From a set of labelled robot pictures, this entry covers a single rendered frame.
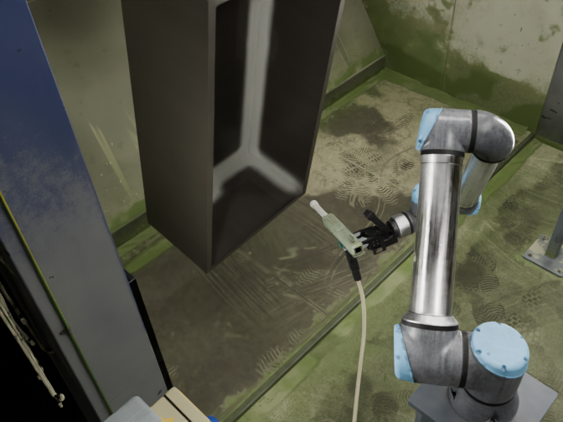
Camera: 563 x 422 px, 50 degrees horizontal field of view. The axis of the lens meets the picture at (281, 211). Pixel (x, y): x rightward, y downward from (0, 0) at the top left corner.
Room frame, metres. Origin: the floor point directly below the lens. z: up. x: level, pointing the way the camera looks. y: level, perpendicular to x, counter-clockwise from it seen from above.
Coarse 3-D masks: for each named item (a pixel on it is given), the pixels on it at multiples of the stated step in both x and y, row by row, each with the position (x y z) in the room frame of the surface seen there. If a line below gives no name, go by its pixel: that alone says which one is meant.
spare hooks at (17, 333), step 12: (0, 288) 0.73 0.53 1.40; (0, 300) 0.72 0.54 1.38; (12, 300) 0.74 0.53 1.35; (0, 312) 0.69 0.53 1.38; (12, 324) 0.70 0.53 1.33; (24, 324) 0.72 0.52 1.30; (24, 336) 0.74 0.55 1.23; (36, 336) 0.76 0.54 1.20; (24, 348) 0.69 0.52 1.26; (48, 348) 0.77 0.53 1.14; (36, 360) 0.73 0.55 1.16; (48, 384) 0.69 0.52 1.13; (60, 396) 0.67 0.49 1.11
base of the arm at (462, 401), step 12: (456, 396) 0.83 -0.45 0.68; (468, 396) 0.80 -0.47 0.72; (516, 396) 0.80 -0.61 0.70; (456, 408) 0.81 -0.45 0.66; (468, 408) 0.79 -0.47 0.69; (480, 408) 0.77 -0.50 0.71; (492, 408) 0.77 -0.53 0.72; (504, 408) 0.77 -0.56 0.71; (516, 408) 0.79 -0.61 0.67; (468, 420) 0.77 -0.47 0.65; (480, 420) 0.76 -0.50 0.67; (492, 420) 0.76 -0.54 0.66; (504, 420) 0.75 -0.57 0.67
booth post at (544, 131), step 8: (560, 56) 2.78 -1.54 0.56; (560, 64) 2.77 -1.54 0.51; (560, 72) 2.76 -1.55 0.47; (552, 80) 2.78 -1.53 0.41; (560, 80) 2.75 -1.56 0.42; (552, 88) 2.77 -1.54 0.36; (560, 88) 2.74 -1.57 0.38; (552, 96) 2.76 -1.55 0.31; (560, 96) 2.73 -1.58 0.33; (552, 104) 2.76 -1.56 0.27; (560, 104) 2.72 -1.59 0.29; (544, 112) 2.78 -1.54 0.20; (552, 112) 2.75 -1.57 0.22; (560, 112) 2.71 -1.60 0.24; (544, 120) 2.77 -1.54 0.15; (552, 120) 2.74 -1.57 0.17; (560, 120) 2.70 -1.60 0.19; (544, 128) 2.76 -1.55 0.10; (552, 128) 2.73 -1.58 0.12; (560, 128) 2.69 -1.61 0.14; (536, 136) 2.78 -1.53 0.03; (544, 136) 2.75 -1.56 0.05; (552, 136) 2.72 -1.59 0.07; (560, 136) 2.68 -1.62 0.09; (552, 144) 2.71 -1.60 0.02; (560, 144) 2.67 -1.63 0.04
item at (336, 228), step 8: (312, 200) 1.84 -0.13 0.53; (320, 208) 1.75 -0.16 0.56; (328, 216) 1.66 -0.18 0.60; (328, 224) 1.60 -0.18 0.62; (336, 224) 1.58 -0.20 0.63; (336, 232) 1.54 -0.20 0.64; (344, 232) 1.51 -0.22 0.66; (344, 240) 1.46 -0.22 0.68; (352, 240) 1.43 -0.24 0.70; (344, 248) 1.47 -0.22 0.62; (352, 248) 1.40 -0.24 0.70; (360, 248) 1.40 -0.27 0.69; (352, 256) 1.47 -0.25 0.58; (352, 264) 1.46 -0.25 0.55; (352, 272) 1.45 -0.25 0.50
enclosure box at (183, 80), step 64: (128, 0) 1.60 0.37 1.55; (192, 0) 1.41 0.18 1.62; (256, 0) 2.08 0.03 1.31; (320, 0) 1.90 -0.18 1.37; (192, 64) 1.44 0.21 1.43; (256, 64) 2.13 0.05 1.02; (320, 64) 1.90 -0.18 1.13; (192, 128) 1.48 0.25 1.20; (256, 128) 2.15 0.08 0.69; (192, 192) 1.53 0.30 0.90; (256, 192) 1.96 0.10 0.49; (192, 256) 1.59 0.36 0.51
